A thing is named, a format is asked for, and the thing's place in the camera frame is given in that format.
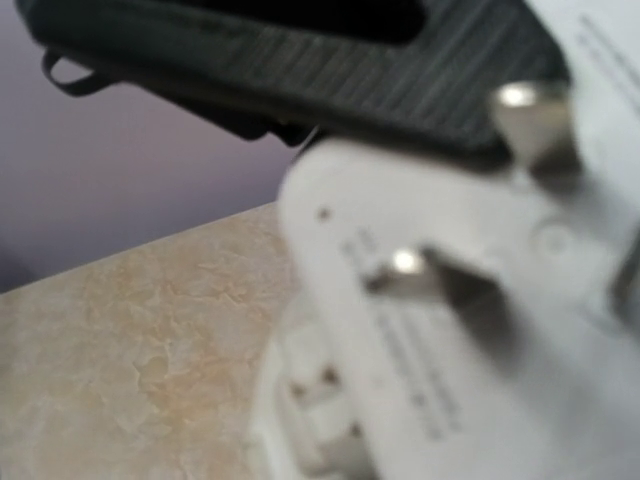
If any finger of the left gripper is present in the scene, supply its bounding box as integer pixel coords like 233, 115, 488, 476
16, 1, 570, 156

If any white multi socket adapter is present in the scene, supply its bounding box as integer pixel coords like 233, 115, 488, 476
246, 1, 639, 479

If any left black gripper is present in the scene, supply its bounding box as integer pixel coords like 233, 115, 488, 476
39, 42, 321, 149

